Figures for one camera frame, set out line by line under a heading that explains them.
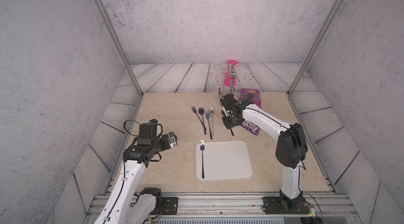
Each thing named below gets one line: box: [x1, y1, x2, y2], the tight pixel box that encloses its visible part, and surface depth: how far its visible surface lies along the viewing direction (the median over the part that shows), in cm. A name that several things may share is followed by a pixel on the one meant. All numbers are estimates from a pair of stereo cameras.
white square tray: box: [194, 140, 255, 182], surface depth 88 cm
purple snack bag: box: [239, 88, 262, 109], surface depth 113 cm
